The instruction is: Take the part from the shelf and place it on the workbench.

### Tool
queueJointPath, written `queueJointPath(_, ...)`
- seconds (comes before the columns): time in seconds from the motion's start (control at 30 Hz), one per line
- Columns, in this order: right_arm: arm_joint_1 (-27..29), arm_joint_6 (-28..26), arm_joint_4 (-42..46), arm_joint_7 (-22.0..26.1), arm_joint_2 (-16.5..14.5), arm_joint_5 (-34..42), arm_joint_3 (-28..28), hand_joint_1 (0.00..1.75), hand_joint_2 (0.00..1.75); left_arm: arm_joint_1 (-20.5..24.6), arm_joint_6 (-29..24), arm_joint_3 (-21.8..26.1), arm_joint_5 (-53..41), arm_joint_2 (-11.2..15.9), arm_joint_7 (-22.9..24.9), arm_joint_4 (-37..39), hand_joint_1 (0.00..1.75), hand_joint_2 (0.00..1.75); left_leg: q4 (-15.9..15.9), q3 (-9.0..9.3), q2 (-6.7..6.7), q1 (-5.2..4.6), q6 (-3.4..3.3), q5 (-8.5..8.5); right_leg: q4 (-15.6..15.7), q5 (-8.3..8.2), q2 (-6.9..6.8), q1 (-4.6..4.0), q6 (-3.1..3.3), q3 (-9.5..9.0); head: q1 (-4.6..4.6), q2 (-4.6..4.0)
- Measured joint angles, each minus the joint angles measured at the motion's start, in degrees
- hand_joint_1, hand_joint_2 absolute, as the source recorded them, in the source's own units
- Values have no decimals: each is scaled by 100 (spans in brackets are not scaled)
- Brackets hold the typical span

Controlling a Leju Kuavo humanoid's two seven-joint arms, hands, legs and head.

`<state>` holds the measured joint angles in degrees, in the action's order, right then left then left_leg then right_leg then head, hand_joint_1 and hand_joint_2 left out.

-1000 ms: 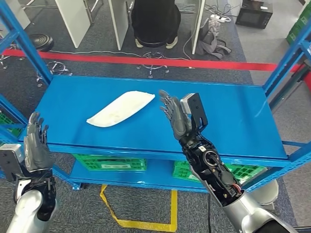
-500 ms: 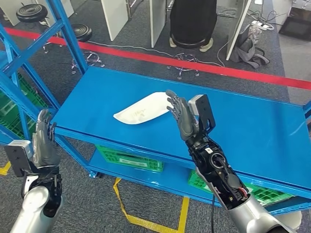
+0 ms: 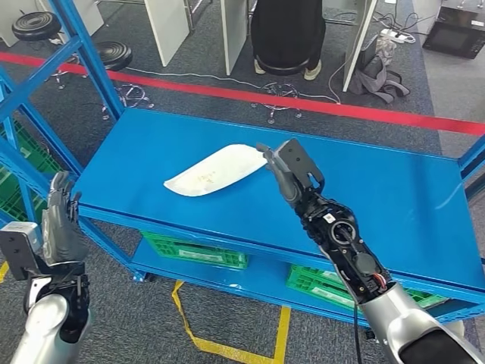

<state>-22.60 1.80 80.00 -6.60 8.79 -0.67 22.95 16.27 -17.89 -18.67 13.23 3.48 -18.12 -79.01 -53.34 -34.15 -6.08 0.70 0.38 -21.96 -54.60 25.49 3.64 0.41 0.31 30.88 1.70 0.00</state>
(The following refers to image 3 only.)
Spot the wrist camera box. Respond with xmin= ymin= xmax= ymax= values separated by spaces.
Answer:
xmin=0 ymin=222 xmax=43 ymax=281
xmin=278 ymin=138 xmax=326 ymax=194

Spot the black round stool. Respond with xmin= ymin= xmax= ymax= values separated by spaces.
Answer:
xmin=95 ymin=41 xmax=155 ymax=123
xmin=11 ymin=11 xmax=77 ymax=92
xmin=251 ymin=56 xmax=311 ymax=125

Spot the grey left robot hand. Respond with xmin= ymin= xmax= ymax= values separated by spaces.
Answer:
xmin=41 ymin=171 xmax=91 ymax=265

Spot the black microwave oven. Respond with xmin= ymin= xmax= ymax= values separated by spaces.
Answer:
xmin=422 ymin=4 xmax=485 ymax=60

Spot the green plastic crate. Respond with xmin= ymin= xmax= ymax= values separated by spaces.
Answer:
xmin=0 ymin=119 xmax=63 ymax=223
xmin=286 ymin=265 xmax=448 ymax=313
xmin=141 ymin=231 xmax=250 ymax=271

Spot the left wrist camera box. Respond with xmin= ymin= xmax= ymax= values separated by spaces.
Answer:
xmin=0 ymin=222 xmax=43 ymax=281

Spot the white power strip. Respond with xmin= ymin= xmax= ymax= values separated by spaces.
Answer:
xmin=379 ymin=27 xmax=407 ymax=45

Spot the person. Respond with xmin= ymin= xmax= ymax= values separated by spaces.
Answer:
xmin=250 ymin=0 xmax=327 ymax=81

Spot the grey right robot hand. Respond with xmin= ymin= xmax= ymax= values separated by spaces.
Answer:
xmin=256 ymin=143 xmax=306 ymax=206

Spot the white curved panel part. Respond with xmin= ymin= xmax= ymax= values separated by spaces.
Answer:
xmin=164 ymin=143 xmax=268 ymax=198

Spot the blue metal shelf rack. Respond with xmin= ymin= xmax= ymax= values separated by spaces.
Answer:
xmin=0 ymin=0 xmax=485 ymax=333

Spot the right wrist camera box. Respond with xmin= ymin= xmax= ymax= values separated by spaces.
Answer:
xmin=278 ymin=138 xmax=326 ymax=194

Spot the yellow floor tape square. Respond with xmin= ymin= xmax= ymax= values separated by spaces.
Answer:
xmin=171 ymin=280 xmax=292 ymax=364

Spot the grey backpack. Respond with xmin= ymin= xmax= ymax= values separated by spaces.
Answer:
xmin=348 ymin=36 xmax=410 ymax=105

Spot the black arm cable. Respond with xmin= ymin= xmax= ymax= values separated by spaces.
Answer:
xmin=352 ymin=301 xmax=363 ymax=364

